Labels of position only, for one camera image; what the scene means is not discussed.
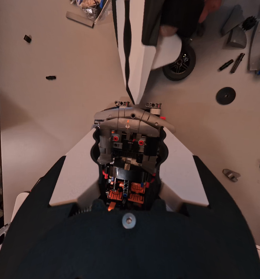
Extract black lego wheel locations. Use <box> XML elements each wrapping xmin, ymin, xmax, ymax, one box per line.
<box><xmin>163</xmin><ymin>44</ymin><xmax>197</xmax><ymax>81</ymax></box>

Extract grey lego panel blue pins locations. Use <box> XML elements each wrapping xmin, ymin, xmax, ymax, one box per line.
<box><xmin>248</xmin><ymin>21</ymin><xmax>260</xmax><ymax>75</ymax></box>

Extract black round lego disc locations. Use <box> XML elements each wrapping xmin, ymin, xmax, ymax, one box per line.
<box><xmin>216</xmin><ymin>87</ymin><xmax>236</xmax><ymax>105</ymax></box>

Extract grey curved lego piece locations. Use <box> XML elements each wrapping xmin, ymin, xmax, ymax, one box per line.
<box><xmin>222</xmin><ymin>168</ymin><xmax>241</xmax><ymax>182</ymax></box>

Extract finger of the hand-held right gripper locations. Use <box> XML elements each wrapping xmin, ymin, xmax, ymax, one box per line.
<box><xmin>112</xmin><ymin>0</ymin><xmax>135</xmax><ymax>105</ymax></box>
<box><xmin>128</xmin><ymin>0</ymin><xmax>157</xmax><ymax>105</ymax></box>

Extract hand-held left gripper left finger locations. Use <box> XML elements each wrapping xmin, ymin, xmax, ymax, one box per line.
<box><xmin>49</xmin><ymin>127</ymin><xmax>107</xmax><ymax>210</ymax></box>

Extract grey lego wedge panel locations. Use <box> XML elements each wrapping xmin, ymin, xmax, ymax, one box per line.
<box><xmin>221</xmin><ymin>4</ymin><xmax>247</xmax><ymax>36</ymax></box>

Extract person's right hand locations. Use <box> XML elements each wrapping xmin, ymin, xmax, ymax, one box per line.
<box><xmin>197</xmin><ymin>0</ymin><xmax>223</xmax><ymax>25</ymax></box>

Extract black lego gear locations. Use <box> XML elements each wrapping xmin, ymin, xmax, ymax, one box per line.
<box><xmin>241</xmin><ymin>16</ymin><xmax>258</xmax><ymax>31</ymax></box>

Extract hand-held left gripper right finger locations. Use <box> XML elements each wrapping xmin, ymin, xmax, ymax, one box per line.
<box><xmin>152</xmin><ymin>127</ymin><xmax>209</xmax><ymax>211</ymax></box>

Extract grey lego car model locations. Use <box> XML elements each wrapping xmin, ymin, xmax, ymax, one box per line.
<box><xmin>93</xmin><ymin>101</ymin><xmax>176</xmax><ymax>212</ymax></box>

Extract grey lego curved panel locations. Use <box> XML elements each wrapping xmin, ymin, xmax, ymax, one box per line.
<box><xmin>227</xmin><ymin>28</ymin><xmax>247</xmax><ymax>49</ymax></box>

